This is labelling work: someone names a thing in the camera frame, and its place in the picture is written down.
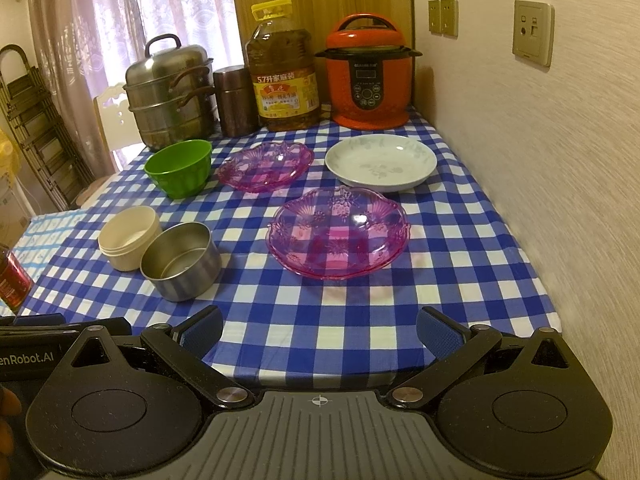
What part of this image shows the stainless steel bowl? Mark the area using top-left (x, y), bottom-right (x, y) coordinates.
top-left (140, 221), bottom-right (222, 302)

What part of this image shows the cream plastic bowl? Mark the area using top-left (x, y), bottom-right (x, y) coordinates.
top-left (98, 206), bottom-right (162, 272)

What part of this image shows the green plastic bowl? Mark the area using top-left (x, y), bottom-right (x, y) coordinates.
top-left (143, 139), bottom-right (213, 200)

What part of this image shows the person left hand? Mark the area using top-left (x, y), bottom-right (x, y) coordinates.
top-left (0, 387), bottom-right (22, 457)

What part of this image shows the red label sauce bottle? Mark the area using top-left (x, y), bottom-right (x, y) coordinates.
top-left (0, 245), bottom-right (34, 314)

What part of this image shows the light blue patterned cloth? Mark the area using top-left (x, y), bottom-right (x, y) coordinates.
top-left (0, 208), bottom-right (89, 317)

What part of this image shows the cardboard box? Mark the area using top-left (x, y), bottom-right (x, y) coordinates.
top-left (0, 174), bottom-right (32, 248)

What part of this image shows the blue white checkered tablecloth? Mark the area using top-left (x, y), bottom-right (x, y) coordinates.
top-left (23, 116), bottom-right (560, 388)

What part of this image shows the yellow plastic bag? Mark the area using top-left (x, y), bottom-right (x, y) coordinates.
top-left (0, 130), bottom-right (21, 181)

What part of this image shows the dark folding rack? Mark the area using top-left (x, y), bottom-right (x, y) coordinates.
top-left (1, 44), bottom-right (94, 210)

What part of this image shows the white ceramic plate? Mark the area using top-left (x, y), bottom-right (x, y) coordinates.
top-left (324, 133), bottom-right (437, 193)

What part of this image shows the white wooden chair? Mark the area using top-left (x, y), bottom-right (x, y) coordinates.
top-left (76, 84), bottom-right (145, 208)

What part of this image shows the brown metal canister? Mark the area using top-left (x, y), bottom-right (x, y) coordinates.
top-left (213, 65), bottom-right (259, 138)

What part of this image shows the stainless steel steamer pot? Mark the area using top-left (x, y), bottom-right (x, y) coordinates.
top-left (124, 34), bottom-right (216, 152)

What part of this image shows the red electric pressure cooker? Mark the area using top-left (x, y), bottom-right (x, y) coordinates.
top-left (316, 13), bottom-right (422, 131)

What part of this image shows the large cooking oil bottle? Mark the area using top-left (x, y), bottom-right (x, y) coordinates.
top-left (245, 0), bottom-right (321, 131)

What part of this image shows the pink sheer curtain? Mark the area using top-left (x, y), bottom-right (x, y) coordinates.
top-left (28, 0), bottom-right (243, 177)

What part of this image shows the beige wall network socket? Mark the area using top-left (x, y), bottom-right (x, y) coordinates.
top-left (512, 0), bottom-right (554, 68)

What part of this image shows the double wall socket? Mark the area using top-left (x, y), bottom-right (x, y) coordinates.
top-left (427, 0), bottom-right (458, 38)

